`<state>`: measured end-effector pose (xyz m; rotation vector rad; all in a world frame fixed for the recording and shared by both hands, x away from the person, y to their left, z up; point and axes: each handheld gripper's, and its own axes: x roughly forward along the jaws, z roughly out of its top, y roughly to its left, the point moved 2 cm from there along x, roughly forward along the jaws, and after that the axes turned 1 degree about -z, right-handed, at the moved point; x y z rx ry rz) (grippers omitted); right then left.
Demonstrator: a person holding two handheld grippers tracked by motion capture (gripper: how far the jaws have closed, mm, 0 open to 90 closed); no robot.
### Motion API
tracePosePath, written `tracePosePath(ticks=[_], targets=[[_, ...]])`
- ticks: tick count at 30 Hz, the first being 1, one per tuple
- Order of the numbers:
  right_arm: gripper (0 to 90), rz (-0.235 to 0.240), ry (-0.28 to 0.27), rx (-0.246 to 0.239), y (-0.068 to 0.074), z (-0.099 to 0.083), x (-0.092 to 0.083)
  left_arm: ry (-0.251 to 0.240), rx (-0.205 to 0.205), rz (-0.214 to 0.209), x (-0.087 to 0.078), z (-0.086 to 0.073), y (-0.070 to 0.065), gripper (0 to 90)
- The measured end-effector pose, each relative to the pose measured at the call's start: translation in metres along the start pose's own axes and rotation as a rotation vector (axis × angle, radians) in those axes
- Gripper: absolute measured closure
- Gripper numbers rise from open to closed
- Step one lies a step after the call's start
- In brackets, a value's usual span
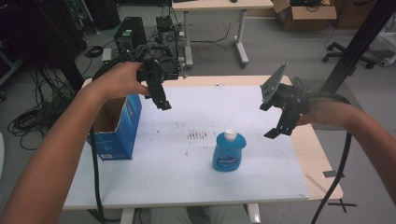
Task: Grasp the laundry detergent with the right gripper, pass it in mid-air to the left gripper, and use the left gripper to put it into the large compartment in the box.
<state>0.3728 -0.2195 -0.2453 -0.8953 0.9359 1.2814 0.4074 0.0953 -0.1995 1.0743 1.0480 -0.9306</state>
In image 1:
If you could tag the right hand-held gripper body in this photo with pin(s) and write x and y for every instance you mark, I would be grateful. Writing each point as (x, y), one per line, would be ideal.
(288, 98)

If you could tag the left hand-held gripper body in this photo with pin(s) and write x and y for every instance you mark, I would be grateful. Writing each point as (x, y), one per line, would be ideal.
(168, 67)

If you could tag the blue cardboard box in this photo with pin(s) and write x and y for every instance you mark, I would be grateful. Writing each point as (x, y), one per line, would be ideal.
(129, 130)

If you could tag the blue bottle with white cap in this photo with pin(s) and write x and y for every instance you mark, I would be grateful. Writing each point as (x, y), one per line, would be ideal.
(229, 154)

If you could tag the person's right hand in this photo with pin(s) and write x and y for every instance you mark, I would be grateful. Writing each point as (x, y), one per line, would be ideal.
(323, 113)

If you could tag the person's left hand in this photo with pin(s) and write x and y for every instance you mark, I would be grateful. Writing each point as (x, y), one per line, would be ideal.
(120, 81)

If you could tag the grey open computer case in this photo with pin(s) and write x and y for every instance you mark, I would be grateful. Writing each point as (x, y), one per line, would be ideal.
(166, 34)

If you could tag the light wooden table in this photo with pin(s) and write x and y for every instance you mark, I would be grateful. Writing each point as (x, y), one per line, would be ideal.
(314, 155)

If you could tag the black computer tower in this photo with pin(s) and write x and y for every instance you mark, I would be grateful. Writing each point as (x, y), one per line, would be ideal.
(130, 31)

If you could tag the small grey power supply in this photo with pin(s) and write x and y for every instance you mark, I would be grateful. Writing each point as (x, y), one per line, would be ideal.
(106, 55)

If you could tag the black tape piece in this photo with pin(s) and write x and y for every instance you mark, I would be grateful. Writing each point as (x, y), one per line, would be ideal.
(331, 174)

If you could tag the dark grey floor mat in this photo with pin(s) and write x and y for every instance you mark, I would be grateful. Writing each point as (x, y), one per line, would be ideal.
(351, 88)

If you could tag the beige tape strip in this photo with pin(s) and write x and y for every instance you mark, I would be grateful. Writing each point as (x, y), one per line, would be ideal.
(316, 184)

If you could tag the black office chair base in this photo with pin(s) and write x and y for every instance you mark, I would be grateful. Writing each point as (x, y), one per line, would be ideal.
(337, 53)

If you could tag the white-legged wooden desk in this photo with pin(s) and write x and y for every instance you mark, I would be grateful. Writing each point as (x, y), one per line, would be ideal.
(218, 4)

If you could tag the open brown cardboard box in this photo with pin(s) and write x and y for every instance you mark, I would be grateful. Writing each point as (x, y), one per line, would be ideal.
(299, 18)

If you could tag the white table mat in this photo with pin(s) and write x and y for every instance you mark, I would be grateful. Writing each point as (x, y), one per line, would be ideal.
(186, 180)

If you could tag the black tape cross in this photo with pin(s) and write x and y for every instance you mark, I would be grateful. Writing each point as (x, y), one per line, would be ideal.
(342, 204)

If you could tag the closed brown cardboard box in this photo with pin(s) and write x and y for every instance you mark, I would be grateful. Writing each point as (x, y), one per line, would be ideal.
(348, 15)

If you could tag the white device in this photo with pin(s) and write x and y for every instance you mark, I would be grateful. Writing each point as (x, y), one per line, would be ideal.
(389, 59)

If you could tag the dark curtain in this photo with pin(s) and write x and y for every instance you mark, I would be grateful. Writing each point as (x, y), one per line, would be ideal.
(31, 37)

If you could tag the black metal stand post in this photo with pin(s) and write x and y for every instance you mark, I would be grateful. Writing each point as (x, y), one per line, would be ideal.
(358, 43)

